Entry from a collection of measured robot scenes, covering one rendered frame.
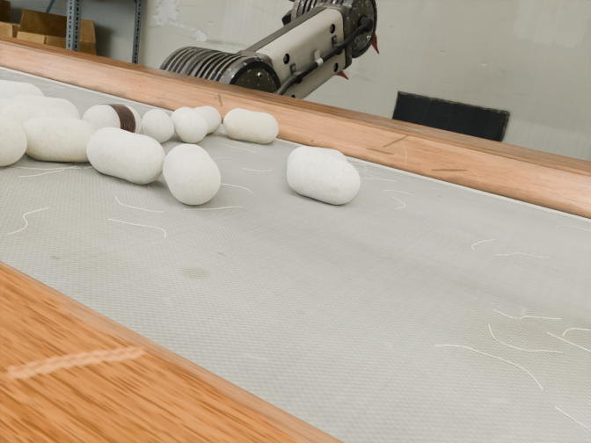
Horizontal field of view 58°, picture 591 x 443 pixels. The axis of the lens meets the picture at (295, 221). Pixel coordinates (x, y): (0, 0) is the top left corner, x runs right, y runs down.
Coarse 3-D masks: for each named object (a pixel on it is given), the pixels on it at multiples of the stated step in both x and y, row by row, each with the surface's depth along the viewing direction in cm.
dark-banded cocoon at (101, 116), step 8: (88, 112) 28; (96, 112) 28; (104, 112) 28; (112, 112) 28; (136, 112) 30; (88, 120) 28; (96, 120) 28; (104, 120) 28; (112, 120) 28; (136, 120) 30; (136, 128) 30
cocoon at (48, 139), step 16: (32, 128) 22; (48, 128) 22; (64, 128) 23; (80, 128) 23; (96, 128) 24; (32, 144) 22; (48, 144) 22; (64, 144) 23; (80, 144) 23; (48, 160) 23; (64, 160) 23; (80, 160) 24
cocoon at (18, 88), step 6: (0, 84) 30; (6, 84) 30; (12, 84) 30; (18, 84) 30; (24, 84) 30; (30, 84) 31; (0, 90) 30; (6, 90) 30; (12, 90) 30; (18, 90) 30; (24, 90) 30; (30, 90) 30; (36, 90) 31; (0, 96) 30; (6, 96) 30; (12, 96) 30; (42, 96) 31
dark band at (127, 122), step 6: (114, 108) 28; (120, 108) 29; (126, 108) 29; (120, 114) 28; (126, 114) 29; (132, 114) 29; (120, 120) 28; (126, 120) 29; (132, 120) 29; (120, 126) 28; (126, 126) 29; (132, 126) 29; (132, 132) 29
